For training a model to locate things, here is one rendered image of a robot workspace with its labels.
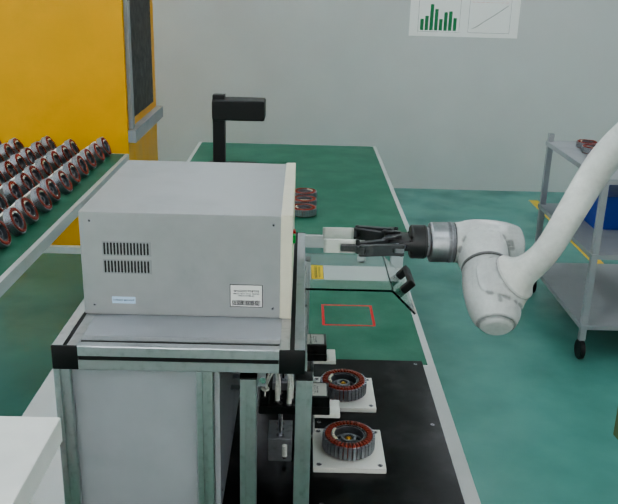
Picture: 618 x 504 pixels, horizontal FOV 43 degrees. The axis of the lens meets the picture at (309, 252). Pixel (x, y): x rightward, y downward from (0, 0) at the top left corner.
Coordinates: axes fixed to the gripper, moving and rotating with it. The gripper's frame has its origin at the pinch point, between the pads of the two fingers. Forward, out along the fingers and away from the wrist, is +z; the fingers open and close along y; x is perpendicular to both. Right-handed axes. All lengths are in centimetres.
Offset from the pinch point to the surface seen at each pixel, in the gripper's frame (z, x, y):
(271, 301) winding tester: 13.0, -3.1, -28.6
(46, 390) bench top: 70, -43, 7
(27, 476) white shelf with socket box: 37, 3, -93
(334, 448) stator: -0.2, -37.3, -24.9
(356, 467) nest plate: -4.7, -39.9, -27.8
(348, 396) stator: -4.4, -38.1, -1.9
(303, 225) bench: 6, -43, 150
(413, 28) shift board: -83, 16, 511
